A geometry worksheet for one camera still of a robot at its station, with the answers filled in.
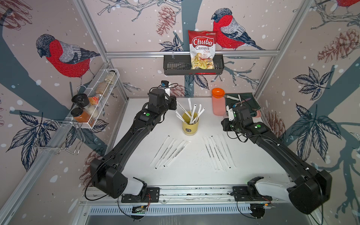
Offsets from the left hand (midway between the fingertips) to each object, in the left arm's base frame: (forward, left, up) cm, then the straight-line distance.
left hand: (177, 93), depth 75 cm
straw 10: (-18, -30, -35) cm, 49 cm away
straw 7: (-14, -21, -35) cm, 43 cm away
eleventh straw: (-16, -33, -35) cm, 50 cm away
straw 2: (-20, +9, -34) cm, 41 cm away
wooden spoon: (+21, -47, -34) cm, 61 cm away
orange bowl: (+32, -33, -31) cm, 56 cm away
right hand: (-8, -26, -15) cm, 31 cm away
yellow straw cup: (-7, -7, -26) cm, 28 cm away
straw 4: (-16, 0, -36) cm, 39 cm away
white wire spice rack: (-1, +43, 0) cm, 43 cm away
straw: (-26, +16, -35) cm, 47 cm away
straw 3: (-20, +7, -35) cm, 41 cm away
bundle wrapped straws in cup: (-2, -9, -22) cm, 24 cm away
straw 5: (-14, -5, -35) cm, 38 cm away
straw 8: (-20, -25, -34) cm, 47 cm away
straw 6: (-26, -22, -35) cm, 49 cm away
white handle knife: (+29, -45, -33) cm, 63 cm away
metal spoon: (+21, -52, -34) cm, 65 cm away
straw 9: (-19, -27, -35) cm, 48 cm away
